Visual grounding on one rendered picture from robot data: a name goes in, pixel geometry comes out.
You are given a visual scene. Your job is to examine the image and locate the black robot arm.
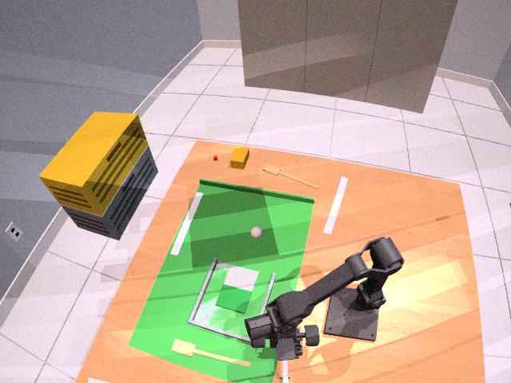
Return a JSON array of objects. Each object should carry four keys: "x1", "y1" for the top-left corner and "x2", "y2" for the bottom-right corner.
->
[{"x1": 244, "y1": 236, "x2": 405, "y2": 361}]

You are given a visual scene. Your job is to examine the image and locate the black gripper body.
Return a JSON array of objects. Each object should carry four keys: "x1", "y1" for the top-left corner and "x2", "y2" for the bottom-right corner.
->
[{"x1": 252, "y1": 325, "x2": 320, "y2": 348}]

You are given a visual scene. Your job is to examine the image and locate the olive-brown box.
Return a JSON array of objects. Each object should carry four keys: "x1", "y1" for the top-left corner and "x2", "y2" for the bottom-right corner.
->
[{"x1": 230, "y1": 147, "x2": 250, "y2": 169}]

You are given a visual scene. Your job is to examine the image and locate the white flat bar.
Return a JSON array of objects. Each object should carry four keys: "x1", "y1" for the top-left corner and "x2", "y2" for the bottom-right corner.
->
[
  {"x1": 323, "y1": 177, "x2": 348, "y2": 235},
  {"x1": 171, "y1": 192, "x2": 204, "y2": 256}
]

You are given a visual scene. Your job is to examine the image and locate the white golf ball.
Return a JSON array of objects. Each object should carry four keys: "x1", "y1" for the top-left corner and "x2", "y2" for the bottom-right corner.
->
[{"x1": 251, "y1": 227, "x2": 263, "y2": 238}]

